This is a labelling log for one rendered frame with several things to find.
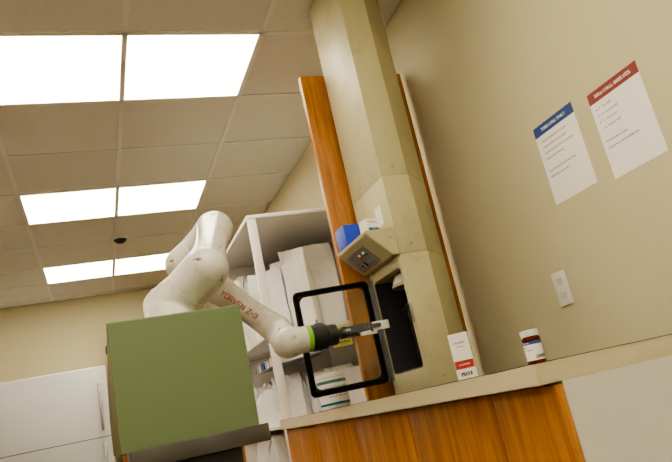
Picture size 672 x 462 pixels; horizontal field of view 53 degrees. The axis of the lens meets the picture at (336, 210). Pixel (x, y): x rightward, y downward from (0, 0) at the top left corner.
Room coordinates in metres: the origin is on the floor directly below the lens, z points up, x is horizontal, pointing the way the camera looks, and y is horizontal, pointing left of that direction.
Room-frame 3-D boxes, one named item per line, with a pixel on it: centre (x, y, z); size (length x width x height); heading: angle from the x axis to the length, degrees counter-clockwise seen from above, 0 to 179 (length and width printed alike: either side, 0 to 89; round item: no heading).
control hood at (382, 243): (2.49, -0.08, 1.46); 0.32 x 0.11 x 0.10; 22
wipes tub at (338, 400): (3.05, 0.18, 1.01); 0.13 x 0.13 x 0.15
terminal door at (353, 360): (2.61, 0.09, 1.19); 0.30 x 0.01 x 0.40; 104
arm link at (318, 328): (2.41, 0.16, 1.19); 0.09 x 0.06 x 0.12; 21
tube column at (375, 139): (2.56, -0.25, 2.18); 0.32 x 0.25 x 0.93; 22
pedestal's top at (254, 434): (1.77, 0.47, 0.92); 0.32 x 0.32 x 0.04; 21
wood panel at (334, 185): (2.78, -0.19, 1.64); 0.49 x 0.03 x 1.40; 112
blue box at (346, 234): (2.59, -0.04, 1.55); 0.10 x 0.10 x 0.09; 22
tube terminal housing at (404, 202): (2.56, -0.25, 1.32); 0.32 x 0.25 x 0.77; 22
